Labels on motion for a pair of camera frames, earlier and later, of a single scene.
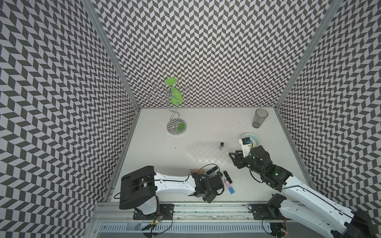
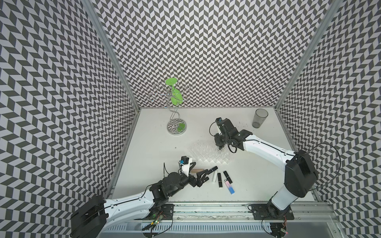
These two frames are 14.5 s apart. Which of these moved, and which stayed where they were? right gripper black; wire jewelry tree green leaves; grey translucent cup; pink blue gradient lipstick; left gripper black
Moved: left gripper black; right gripper black
Stayed: grey translucent cup; pink blue gradient lipstick; wire jewelry tree green leaves
